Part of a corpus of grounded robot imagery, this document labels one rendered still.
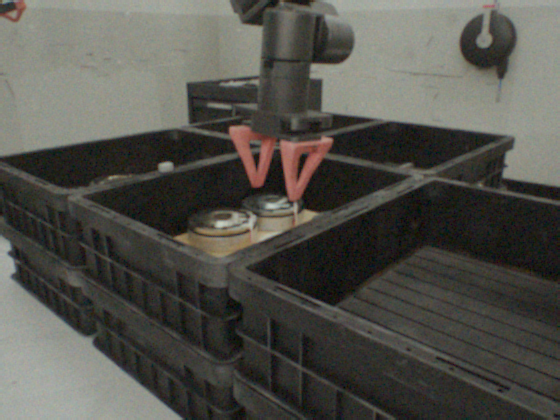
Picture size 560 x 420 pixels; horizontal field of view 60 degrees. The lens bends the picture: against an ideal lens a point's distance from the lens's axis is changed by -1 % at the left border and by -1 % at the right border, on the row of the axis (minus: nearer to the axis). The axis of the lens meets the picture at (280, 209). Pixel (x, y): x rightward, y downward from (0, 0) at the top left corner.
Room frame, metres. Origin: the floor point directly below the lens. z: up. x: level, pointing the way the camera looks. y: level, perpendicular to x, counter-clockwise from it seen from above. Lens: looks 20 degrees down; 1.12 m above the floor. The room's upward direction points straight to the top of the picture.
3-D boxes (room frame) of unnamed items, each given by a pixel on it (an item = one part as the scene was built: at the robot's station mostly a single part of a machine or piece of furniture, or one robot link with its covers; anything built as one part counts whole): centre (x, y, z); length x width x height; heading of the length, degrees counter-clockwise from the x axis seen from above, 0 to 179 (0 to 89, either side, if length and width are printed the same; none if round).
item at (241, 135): (0.57, 0.02, 0.99); 0.07 x 0.07 x 0.09; 46
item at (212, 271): (0.63, 0.03, 0.92); 0.40 x 0.30 x 0.02; 138
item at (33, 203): (0.83, 0.25, 0.87); 0.40 x 0.30 x 0.11; 138
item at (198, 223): (0.68, 0.09, 0.86); 0.10 x 0.10 x 0.01
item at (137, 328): (0.63, 0.03, 0.76); 0.40 x 0.30 x 0.12; 138
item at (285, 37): (0.57, -0.01, 1.12); 0.07 x 0.06 x 0.07; 142
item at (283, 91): (0.56, 0.00, 1.06); 0.10 x 0.07 x 0.07; 46
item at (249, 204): (0.76, 0.01, 0.86); 0.10 x 0.10 x 0.01
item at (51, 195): (0.83, 0.25, 0.92); 0.40 x 0.30 x 0.02; 138
